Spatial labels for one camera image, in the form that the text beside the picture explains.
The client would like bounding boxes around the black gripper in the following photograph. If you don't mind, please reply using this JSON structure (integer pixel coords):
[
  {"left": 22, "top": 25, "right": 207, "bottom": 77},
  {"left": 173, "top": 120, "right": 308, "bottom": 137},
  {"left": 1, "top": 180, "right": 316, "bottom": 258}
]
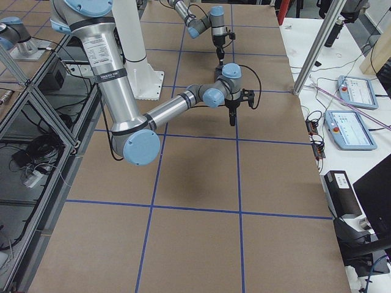
[
  {"left": 212, "top": 35, "right": 226, "bottom": 66},
  {"left": 225, "top": 99, "right": 241, "bottom": 126}
]

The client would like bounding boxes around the pink and grey towel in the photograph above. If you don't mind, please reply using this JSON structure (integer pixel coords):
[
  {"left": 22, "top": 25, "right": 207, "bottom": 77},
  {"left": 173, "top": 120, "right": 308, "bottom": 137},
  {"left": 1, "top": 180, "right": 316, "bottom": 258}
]
[{"left": 214, "top": 65, "right": 224, "bottom": 81}]

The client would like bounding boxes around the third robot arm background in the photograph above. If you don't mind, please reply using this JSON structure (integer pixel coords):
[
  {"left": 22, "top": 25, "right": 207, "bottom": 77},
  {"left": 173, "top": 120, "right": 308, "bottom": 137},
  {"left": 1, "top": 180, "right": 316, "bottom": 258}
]
[{"left": 1, "top": 16, "right": 31, "bottom": 51}]

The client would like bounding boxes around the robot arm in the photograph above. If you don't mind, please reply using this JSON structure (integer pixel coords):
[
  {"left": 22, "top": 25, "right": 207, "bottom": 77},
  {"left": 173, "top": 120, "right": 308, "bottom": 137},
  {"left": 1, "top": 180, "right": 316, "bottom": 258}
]
[
  {"left": 51, "top": 1, "right": 242, "bottom": 165},
  {"left": 167, "top": 0, "right": 235, "bottom": 70}
]

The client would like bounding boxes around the orange black adapter box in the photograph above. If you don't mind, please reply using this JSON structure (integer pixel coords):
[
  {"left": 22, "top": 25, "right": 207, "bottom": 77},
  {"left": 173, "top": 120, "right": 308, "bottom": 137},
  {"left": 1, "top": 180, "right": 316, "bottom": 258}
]
[{"left": 305, "top": 119, "right": 318, "bottom": 136}]

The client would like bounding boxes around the brown paper table cover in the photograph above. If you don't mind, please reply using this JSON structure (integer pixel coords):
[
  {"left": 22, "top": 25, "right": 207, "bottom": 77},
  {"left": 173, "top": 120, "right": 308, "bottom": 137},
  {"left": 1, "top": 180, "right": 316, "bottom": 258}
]
[{"left": 29, "top": 5, "right": 349, "bottom": 292}]

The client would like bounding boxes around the black bottle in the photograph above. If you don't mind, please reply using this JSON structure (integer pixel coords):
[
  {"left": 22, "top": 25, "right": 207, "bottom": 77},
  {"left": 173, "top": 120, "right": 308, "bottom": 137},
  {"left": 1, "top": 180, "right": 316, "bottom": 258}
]
[{"left": 324, "top": 17, "right": 344, "bottom": 48}]

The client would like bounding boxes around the near teach pendant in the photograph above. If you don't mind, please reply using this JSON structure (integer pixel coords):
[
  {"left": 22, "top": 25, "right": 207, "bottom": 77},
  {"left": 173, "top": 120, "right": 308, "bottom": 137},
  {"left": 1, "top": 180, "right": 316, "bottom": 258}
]
[{"left": 324, "top": 110, "right": 378, "bottom": 151}]

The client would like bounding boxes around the teach pendant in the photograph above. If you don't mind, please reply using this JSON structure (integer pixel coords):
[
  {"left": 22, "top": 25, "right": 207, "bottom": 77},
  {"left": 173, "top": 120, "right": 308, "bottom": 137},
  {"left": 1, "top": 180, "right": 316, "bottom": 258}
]
[
  {"left": 324, "top": 110, "right": 378, "bottom": 151},
  {"left": 337, "top": 75, "right": 379, "bottom": 110}
]

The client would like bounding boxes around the far teach pendant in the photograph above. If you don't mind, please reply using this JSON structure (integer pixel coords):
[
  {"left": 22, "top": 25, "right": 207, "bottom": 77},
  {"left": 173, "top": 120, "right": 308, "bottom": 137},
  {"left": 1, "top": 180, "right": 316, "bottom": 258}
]
[{"left": 337, "top": 75, "right": 379, "bottom": 110}]

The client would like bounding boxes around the black box with label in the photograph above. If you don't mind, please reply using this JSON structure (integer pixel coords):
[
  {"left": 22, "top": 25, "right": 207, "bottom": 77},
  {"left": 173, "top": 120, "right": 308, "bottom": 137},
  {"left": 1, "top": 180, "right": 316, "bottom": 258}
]
[{"left": 324, "top": 170, "right": 362, "bottom": 219}]

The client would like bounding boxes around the black monitor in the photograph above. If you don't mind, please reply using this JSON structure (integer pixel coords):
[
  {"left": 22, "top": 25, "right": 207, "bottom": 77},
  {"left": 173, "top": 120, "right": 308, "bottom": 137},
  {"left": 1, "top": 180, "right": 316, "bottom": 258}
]
[{"left": 353, "top": 155, "right": 391, "bottom": 238}]

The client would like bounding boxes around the white power strip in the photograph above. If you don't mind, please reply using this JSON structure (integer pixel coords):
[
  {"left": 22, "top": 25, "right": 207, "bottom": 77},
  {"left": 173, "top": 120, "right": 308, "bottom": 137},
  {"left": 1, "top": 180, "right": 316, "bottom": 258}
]
[{"left": 23, "top": 170, "right": 43, "bottom": 188}]

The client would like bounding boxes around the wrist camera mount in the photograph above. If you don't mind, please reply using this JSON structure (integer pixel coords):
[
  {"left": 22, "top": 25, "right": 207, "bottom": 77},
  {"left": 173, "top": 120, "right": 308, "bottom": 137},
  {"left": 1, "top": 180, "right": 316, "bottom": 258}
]
[
  {"left": 239, "top": 89, "right": 255, "bottom": 109},
  {"left": 225, "top": 27, "right": 236, "bottom": 40}
]

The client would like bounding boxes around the aluminium frame rail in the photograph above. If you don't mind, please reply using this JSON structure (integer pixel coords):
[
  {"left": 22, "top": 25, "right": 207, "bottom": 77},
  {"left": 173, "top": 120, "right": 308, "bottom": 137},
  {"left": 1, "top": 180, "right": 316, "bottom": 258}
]
[{"left": 293, "top": 0, "right": 346, "bottom": 96}]

